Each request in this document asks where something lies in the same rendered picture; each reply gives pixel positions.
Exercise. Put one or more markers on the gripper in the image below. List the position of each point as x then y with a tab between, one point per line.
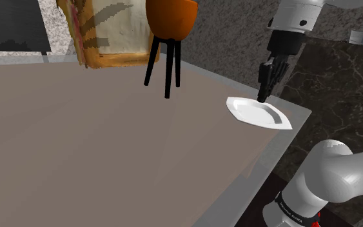
286	42

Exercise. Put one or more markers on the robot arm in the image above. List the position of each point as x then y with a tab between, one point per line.
322	176

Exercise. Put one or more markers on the white pointed oval plate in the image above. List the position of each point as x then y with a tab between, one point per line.
253	113

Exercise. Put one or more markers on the orange chair with black legs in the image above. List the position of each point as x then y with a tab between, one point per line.
171	19

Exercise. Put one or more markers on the brown table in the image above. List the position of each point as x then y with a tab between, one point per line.
99	141

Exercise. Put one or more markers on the black flat screen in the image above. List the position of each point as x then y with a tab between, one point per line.
10	22

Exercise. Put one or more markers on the wooden framed wall picture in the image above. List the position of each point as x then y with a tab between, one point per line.
118	30

